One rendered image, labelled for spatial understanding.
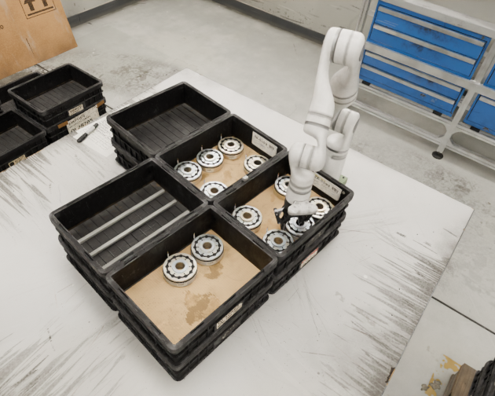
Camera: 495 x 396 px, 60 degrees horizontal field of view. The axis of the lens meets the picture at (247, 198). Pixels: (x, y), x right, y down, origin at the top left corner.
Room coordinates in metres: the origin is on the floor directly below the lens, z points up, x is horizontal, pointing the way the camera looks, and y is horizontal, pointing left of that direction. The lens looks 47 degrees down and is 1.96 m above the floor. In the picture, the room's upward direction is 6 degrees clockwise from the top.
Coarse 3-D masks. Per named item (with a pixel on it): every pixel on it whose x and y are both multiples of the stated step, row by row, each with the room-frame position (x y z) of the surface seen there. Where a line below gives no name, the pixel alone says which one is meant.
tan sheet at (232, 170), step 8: (248, 152) 1.29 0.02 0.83; (256, 152) 1.30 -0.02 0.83; (192, 160) 1.21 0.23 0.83; (224, 160) 1.23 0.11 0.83; (232, 160) 1.24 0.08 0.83; (240, 160) 1.24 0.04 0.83; (224, 168) 1.19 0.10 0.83; (232, 168) 1.19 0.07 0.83; (240, 168) 1.20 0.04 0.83; (208, 176) 1.13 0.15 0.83; (216, 176) 1.14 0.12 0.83; (224, 176) 1.14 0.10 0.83; (232, 176) 1.15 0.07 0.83; (240, 176) 1.15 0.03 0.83; (200, 184) 1.09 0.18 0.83; (224, 184) 1.10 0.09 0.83
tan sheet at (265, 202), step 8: (264, 192) 1.08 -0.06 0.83; (272, 192) 1.09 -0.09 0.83; (312, 192) 1.11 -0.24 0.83; (256, 200) 1.04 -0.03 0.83; (264, 200) 1.04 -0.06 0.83; (272, 200) 1.05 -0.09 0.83; (280, 200) 1.05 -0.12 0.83; (264, 208) 1.00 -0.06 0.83; (272, 208) 1.01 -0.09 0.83; (264, 216) 0.97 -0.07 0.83; (272, 216) 0.97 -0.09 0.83; (280, 216) 0.98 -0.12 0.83; (264, 224) 0.93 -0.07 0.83; (272, 224) 0.94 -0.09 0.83; (256, 232) 0.89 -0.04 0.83; (264, 232) 0.90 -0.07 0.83
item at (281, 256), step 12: (264, 168) 1.10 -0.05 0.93; (336, 180) 1.08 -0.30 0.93; (228, 192) 0.97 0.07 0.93; (216, 204) 0.91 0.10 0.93; (336, 204) 0.97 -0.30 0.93; (228, 216) 0.87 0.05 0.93; (324, 216) 0.91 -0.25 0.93; (312, 228) 0.86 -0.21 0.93; (300, 240) 0.80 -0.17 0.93; (276, 252) 0.75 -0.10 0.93; (288, 252) 0.75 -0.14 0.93
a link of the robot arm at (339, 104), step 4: (356, 96) 1.19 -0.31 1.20; (336, 100) 1.17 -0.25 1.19; (340, 100) 1.17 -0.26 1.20; (344, 100) 1.16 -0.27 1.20; (348, 100) 1.17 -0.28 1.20; (352, 100) 1.18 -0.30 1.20; (336, 104) 1.19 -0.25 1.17; (340, 104) 1.18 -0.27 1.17; (344, 104) 1.18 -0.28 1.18; (348, 104) 1.18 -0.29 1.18; (336, 108) 1.20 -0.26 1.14; (340, 108) 1.20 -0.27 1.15; (336, 112) 1.25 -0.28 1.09; (336, 116) 1.28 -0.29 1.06; (332, 120) 1.27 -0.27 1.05; (332, 124) 1.27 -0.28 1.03; (332, 128) 1.27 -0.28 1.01
